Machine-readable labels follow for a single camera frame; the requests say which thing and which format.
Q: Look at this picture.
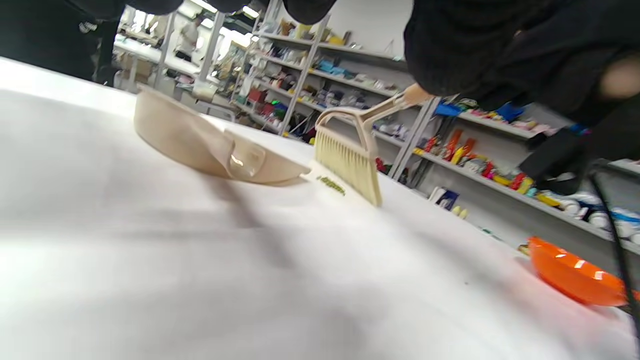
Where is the person's left hand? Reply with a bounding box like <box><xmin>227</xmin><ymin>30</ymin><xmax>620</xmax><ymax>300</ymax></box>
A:
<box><xmin>125</xmin><ymin>0</ymin><xmax>541</xmax><ymax>97</ymax></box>

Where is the beige plastic dustpan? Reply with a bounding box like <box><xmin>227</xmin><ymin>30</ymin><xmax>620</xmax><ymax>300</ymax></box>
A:
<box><xmin>134</xmin><ymin>87</ymin><xmax>312</xmax><ymax>186</ymax></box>

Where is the person's right hand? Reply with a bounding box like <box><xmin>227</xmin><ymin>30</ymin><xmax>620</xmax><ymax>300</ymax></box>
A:
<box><xmin>470</xmin><ymin>0</ymin><xmax>640</xmax><ymax>127</ymax></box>

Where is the pile of green mung beans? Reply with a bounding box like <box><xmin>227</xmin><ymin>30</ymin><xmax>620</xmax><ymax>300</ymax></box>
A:
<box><xmin>317</xmin><ymin>176</ymin><xmax>347</xmax><ymax>197</ymax></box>

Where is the grey metal shelf rack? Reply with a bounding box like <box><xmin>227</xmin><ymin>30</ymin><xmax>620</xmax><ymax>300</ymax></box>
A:
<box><xmin>230</xmin><ymin>0</ymin><xmax>640</xmax><ymax>256</ymax></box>

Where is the orange plastic bowl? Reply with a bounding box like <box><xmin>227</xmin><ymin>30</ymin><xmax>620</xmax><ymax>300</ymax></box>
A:
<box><xmin>527</xmin><ymin>236</ymin><xmax>640</xmax><ymax>307</ymax></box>

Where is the white table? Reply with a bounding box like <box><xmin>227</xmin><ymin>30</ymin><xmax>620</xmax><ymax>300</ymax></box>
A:
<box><xmin>0</xmin><ymin>57</ymin><xmax>640</xmax><ymax>360</ymax></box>

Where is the beige brush with wooden handle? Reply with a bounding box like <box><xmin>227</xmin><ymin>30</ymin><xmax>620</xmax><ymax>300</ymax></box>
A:
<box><xmin>314</xmin><ymin>84</ymin><xmax>435</xmax><ymax>207</ymax></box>

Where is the black glove cable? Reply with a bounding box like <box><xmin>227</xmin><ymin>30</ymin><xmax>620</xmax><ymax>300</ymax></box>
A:
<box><xmin>589</xmin><ymin>159</ymin><xmax>640</xmax><ymax>342</ymax></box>

